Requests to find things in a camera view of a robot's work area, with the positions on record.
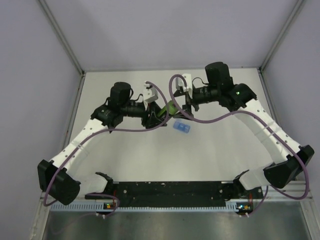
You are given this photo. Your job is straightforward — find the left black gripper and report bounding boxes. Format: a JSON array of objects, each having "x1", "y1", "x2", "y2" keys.
[{"x1": 120, "y1": 100, "x2": 167, "y2": 129}]

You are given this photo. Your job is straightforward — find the green pill bottle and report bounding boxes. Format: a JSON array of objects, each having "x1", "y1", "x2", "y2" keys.
[{"x1": 156, "y1": 100, "x2": 179, "y2": 118}]

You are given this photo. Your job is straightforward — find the blue pill organizer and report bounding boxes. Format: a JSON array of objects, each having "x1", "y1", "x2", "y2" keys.
[{"x1": 173, "y1": 120, "x2": 191, "y2": 134}]

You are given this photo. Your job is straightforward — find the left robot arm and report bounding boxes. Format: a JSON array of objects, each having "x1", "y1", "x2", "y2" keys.
[{"x1": 37, "y1": 81, "x2": 170, "y2": 207}]

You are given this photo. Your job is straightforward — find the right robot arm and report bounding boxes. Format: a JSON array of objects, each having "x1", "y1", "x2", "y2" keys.
[{"x1": 169, "y1": 62, "x2": 315, "y2": 198}]

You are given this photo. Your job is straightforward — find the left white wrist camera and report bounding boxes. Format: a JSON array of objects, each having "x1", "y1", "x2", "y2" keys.
[{"x1": 142, "y1": 82, "x2": 159, "y2": 104}]

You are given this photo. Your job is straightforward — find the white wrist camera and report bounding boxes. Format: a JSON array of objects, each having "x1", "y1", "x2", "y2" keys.
[
  {"x1": 174, "y1": 73, "x2": 193, "y2": 99},
  {"x1": 142, "y1": 82, "x2": 159, "y2": 104}
]

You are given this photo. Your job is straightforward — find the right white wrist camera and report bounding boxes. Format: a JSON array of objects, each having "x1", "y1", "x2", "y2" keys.
[{"x1": 174, "y1": 73, "x2": 193, "y2": 99}]

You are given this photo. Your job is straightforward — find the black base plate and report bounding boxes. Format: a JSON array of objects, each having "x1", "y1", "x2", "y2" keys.
[{"x1": 84, "y1": 180, "x2": 263, "y2": 208}]

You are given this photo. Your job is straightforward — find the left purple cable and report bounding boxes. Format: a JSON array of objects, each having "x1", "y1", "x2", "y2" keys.
[{"x1": 43, "y1": 80, "x2": 170, "y2": 207}]

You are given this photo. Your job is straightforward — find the grey cable duct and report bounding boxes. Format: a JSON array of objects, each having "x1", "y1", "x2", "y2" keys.
[{"x1": 50, "y1": 200, "x2": 253, "y2": 215}]

